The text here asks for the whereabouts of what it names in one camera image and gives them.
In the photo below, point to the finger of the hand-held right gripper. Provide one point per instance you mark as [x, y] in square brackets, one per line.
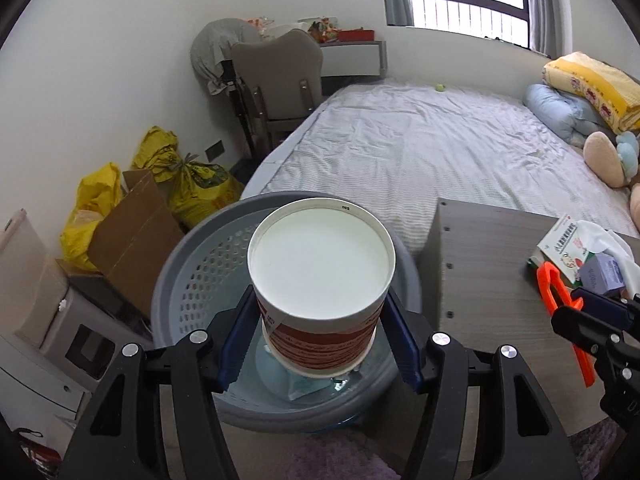
[585, 330]
[600, 305]

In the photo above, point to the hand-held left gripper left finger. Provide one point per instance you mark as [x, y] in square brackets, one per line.
[240, 335]

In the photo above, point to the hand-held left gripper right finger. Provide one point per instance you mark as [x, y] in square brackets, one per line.
[400, 345]

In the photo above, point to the small pale purple box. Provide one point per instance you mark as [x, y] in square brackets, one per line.
[602, 272]

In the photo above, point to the orange plastic tool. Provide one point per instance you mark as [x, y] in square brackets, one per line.
[547, 285]

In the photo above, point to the white and green medicine box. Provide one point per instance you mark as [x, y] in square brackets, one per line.
[560, 245]

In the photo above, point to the grey perforated plastic basket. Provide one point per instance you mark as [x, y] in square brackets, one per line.
[200, 270]

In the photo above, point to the white and red paper cup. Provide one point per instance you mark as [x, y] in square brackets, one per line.
[320, 260]

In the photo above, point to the white crumpled cloth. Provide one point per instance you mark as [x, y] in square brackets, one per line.
[612, 242]

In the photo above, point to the pale blue packet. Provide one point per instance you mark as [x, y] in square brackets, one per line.
[305, 390]

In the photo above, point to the purple fluffy rug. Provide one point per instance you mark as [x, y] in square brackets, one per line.
[345, 455]

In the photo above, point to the brown cardboard box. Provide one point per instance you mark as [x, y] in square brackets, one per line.
[135, 240]

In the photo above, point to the yellow green-printed sack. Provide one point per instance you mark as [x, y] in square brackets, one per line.
[205, 192]

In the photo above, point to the beige teddy bear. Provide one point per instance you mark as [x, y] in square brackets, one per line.
[602, 157]

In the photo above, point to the small blue plush toy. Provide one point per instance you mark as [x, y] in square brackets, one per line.
[629, 152]

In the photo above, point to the yellow plastic bag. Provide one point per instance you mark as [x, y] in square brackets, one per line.
[155, 152]
[92, 210]

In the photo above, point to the bed with checked sheet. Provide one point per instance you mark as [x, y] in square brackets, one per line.
[400, 150]

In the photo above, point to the light blue pillow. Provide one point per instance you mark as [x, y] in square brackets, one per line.
[560, 107]

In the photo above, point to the yellow folded blanket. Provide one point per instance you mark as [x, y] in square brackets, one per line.
[595, 82]

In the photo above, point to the grey-brown chair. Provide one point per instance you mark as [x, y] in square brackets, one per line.
[275, 75]

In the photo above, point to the grey cloth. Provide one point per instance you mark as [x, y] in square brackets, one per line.
[215, 45]

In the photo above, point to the grey bedside desk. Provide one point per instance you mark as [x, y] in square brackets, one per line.
[350, 57]

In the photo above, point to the white and orange bag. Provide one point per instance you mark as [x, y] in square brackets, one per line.
[262, 27]

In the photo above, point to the red box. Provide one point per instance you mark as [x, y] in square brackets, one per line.
[356, 35]

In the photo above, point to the dark wall socket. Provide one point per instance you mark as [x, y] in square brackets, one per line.
[215, 151]

